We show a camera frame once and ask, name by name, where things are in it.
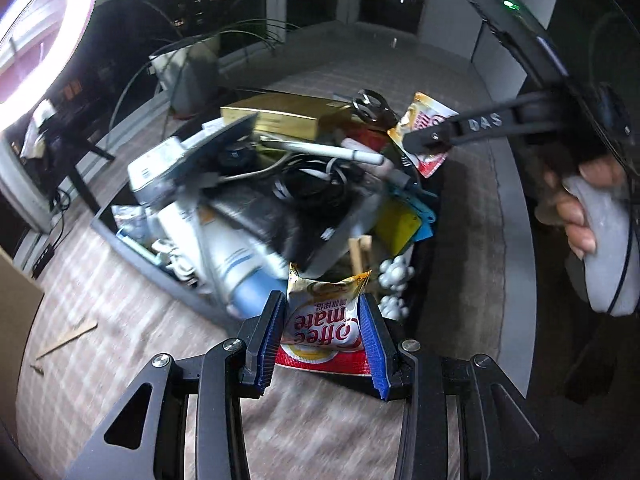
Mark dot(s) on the black tripod stand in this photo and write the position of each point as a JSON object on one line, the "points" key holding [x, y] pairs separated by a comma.
{"points": [[64, 151]]}

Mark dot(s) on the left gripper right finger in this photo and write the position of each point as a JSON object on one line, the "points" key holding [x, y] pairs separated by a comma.
{"points": [[380, 350]]}

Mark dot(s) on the black scissors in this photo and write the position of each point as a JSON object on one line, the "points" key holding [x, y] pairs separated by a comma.
{"points": [[374, 110]]}

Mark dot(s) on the potted plant white pot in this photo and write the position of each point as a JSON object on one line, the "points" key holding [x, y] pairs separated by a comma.
{"points": [[188, 70]]}

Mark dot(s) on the white blue tube bottle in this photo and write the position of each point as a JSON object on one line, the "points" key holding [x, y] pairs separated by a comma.
{"points": [[239, 276]]}

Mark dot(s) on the black power strip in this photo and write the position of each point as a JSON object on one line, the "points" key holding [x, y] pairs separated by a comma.
{"points": [[43, 260]]}

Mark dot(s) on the white paw shaped toy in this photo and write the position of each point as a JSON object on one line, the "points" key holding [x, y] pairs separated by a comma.
{"points": [[393, 277]]}

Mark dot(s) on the white tissue pack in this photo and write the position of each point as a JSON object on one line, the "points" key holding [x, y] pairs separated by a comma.
{"points": [[148, 175]]}

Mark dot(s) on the wooden stick on carpet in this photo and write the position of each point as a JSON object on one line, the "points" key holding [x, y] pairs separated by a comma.
{"points": [[68, 337]]}

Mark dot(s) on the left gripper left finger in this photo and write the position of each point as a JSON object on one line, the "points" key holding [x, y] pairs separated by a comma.
{"points": [[262, 344]]}

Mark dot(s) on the person's right hand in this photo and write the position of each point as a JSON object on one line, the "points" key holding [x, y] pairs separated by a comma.
{"points": [[561, 208]]}

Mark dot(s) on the blue clothes peg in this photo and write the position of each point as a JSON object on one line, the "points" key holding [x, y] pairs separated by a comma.
{"points": [[415, 198]]}

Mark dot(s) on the yellow sticky note pad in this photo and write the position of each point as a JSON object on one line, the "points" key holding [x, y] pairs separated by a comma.
{"points": [[396, 226]]}

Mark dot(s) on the gold book box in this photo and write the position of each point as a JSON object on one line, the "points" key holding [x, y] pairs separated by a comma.
{"points": [[286, 114]]}

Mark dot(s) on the white ring light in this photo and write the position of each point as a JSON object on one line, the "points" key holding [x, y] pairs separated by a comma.
{"points": [[38, 39]]}

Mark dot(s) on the Coffee mate creamer packet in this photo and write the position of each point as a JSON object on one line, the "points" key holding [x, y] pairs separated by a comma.
{"points": [[322, 329]]}

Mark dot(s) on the white marker pen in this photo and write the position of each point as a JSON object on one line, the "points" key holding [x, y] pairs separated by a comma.
{"points": [[330, 151]]}

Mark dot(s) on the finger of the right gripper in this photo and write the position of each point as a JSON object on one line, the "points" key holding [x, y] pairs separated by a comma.
{"points": [[532, 113]]}

